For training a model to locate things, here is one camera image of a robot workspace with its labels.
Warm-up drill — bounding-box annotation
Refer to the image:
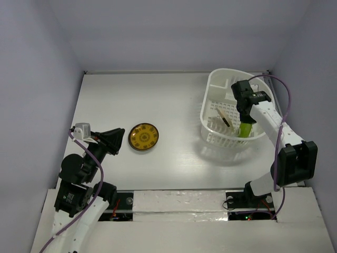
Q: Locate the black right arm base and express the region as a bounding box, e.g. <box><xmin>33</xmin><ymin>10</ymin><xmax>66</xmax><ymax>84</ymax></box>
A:
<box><xmin>223</xmin><ymin>191</ymin><xmax>254</xmax><ymax>211</ymax></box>

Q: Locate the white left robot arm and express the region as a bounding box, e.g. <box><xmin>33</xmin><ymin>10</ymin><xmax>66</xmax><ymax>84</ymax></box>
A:
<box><xmin>40</xmin><ymin>123</ymin><xmax>125</xmax><ymax>252</ymax></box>

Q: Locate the yellow plate with brown rim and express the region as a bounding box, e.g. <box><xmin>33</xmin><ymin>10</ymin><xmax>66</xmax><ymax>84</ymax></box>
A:
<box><xmin>127</xmin><ymin>123</ymin><xmax>160</xmax><ymax>152</ymax></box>

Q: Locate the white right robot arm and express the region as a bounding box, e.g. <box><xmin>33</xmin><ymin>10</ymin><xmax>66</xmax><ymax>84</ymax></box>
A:
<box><xmin>231</xmin><ymin>80</ymin><xmax>318</xmax><ymax>207</ymax></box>

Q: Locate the white plastic dish rack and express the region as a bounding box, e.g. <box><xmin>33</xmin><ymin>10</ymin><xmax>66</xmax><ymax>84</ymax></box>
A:
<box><xmin>200</xmin><ymin>69</ymin><xmax>265</xmax><ymax>148</ymax></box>

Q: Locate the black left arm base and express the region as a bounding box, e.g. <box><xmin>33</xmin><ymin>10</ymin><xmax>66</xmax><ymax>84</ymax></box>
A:
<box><xmin>99</xmin><ymin>191</ymin><xmax>134</xmax><ymax>222</ymax></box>

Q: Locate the white foam front board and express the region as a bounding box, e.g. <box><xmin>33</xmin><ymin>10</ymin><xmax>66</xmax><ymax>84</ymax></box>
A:
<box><xmin>32</xmin><ymin>187</ymin><xmax>333</xmax><ymax>252</ymax></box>

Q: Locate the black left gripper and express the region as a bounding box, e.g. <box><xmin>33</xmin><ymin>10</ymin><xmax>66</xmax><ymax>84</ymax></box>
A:
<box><xmin>85</xmin><ymin>126</ymin><xmax>126</xmax><ymax>180</ymax></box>

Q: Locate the lime green plate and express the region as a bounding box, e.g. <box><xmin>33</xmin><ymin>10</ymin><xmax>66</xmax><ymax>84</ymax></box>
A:
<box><xmin>238</xmin><ymin>122</ymin><xmax>252</xmax><ymax>138</ymax></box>

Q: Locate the cream plate with black mark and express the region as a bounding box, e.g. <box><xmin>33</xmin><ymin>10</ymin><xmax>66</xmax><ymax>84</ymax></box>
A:
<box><xmin>215</xmin><ymin>107</ymin><xmax>234</xmax><ymax>132</ymax></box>

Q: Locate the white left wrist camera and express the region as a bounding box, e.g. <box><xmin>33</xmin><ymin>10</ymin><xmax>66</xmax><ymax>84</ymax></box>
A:
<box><xmin>71</xmin><ymin>122</ymin><xmax>91</xmax><ymax>141</ymax></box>

